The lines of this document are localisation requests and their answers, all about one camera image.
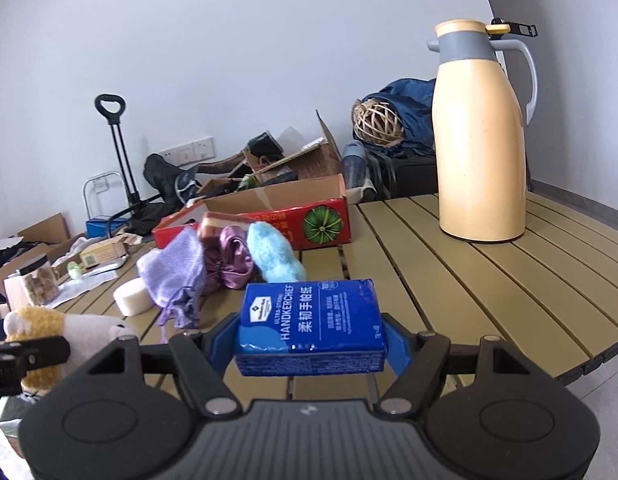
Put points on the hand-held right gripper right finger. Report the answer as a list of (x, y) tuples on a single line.
[(396, 345)]

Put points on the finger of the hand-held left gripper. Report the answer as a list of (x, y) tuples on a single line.
[(39, 351)]

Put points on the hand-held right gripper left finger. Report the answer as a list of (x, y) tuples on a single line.
[(221, 342)]

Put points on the yellow white plush toy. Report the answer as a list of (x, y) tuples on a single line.
[(86, 332)]

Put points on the purple satin cloth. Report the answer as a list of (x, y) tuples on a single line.
[(234, 260)]

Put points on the blue tissue pack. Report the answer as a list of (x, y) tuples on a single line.
[(309, 325)]

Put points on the light blue fluffy duster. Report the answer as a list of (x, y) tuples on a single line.
[(274, 255)]

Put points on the layered brown cream block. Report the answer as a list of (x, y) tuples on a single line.
[(214, 225)]

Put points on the small beige block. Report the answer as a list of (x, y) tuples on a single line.
[(15, 292)]

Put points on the clear snack jar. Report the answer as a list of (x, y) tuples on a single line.
[(39, 282)]

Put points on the white paper sheet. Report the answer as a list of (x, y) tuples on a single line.
[(89, 285)]

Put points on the lavender mesh pouch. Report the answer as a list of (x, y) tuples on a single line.
[(174, 270)]

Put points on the small green white object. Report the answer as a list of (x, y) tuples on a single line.
[(75, 269)]

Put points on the white round sponge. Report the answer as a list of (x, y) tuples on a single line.
[(134, 297)]

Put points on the tan folding table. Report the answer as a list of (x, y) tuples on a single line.
[(489, 285)]

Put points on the small brown cardboard box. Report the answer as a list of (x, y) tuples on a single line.
[(44, 232)]

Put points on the pale yellow carton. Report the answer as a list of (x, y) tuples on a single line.
[(104, 251)]

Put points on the blue box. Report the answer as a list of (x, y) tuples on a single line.
[(98, 226)]

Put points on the red cardboard box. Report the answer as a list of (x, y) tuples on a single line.
[(319, 225)]

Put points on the black suitcase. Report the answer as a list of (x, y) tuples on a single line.
[(414, 175)]

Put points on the black duffel bag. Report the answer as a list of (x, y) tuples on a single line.
[(161, 175)]

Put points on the blue bottle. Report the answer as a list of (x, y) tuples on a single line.
[(355, 162)]

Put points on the open brown cardboard box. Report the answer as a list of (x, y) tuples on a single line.
[(314, 162)]

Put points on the yellow thermos jug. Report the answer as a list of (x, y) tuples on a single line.
[(479, 160)]

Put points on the rattan ball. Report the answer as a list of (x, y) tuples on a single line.
[(379, 122)]

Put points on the black hand trolley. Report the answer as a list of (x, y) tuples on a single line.
[(110, 119)]

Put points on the blue fabric bag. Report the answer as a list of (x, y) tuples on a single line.
[(409, 95)]

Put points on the chrome tube frame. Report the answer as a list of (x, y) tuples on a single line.
[(106, 175)]

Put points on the white wall socket row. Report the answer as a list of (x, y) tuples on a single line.
[(189, 151)]

